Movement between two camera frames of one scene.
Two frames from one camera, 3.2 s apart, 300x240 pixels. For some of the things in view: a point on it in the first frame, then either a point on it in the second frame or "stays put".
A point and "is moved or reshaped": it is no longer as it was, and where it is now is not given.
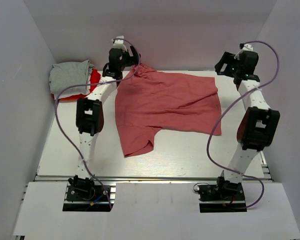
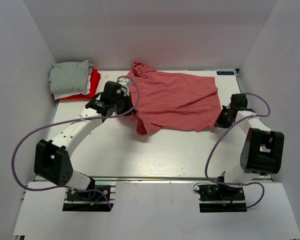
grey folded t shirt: [62, 75] stays put
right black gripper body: [239, 68] to [223, 119]
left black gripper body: [121, 67] to [122, 104]
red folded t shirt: [95, 77] stays put
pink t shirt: [147, 101] is moved or reshaped
